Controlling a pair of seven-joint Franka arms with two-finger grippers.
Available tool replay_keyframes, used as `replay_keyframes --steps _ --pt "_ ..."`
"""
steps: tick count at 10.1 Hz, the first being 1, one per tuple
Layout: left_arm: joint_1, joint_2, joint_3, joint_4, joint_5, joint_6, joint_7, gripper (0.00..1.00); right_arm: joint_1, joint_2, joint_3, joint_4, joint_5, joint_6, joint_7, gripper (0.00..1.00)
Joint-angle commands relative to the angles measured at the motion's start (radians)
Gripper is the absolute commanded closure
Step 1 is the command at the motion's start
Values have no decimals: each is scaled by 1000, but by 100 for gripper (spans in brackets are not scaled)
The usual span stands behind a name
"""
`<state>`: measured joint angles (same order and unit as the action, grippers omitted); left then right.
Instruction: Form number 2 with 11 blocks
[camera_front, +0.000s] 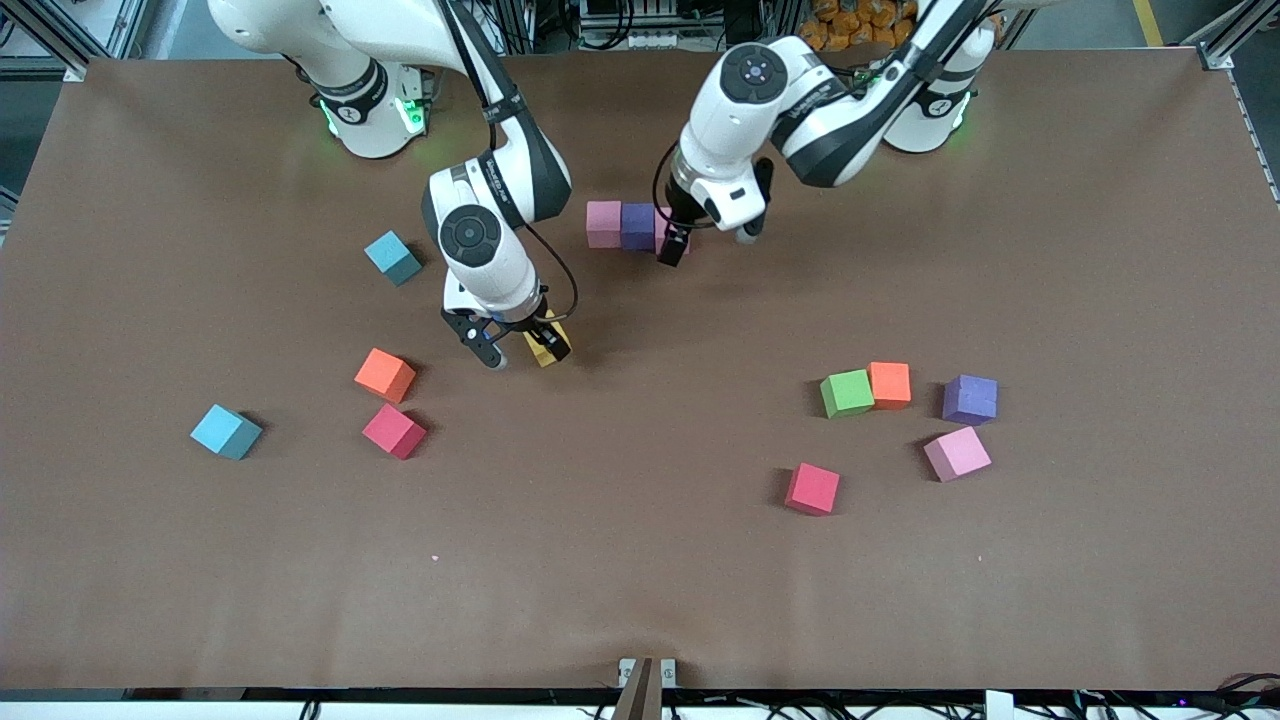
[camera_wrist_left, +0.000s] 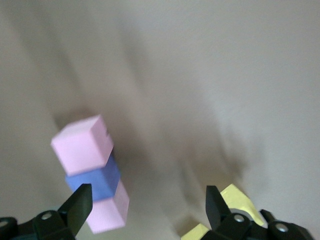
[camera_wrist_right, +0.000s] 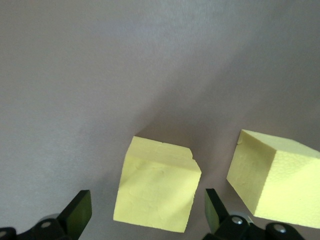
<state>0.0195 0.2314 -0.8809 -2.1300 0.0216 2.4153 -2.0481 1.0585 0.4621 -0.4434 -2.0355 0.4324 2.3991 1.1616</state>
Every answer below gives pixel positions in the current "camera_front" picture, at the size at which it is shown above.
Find yellow foam cube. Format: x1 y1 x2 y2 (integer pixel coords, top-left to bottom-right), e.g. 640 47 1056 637
522 318 573 370

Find orange foam cube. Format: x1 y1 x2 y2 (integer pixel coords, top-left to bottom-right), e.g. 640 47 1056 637
868 361 913 411
354 347 417 405

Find red foam cube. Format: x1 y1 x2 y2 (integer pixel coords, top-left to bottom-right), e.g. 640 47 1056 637
361 403 428 461
784 462 841 517

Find blue foam cube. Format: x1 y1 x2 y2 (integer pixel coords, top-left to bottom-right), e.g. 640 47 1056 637
190 404 264 461
363 230 423 287

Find green foam cube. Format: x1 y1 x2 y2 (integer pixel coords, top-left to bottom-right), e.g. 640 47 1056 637
820 369 876 419

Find orange snack bags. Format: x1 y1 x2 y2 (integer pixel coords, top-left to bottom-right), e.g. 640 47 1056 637
800 0 921 51

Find metal bracket with brown post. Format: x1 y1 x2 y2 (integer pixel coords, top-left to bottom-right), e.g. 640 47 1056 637
610 656 679 720

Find aluminium frame profile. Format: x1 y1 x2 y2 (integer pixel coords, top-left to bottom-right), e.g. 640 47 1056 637
0 0 151 83
1190 0 1280 71

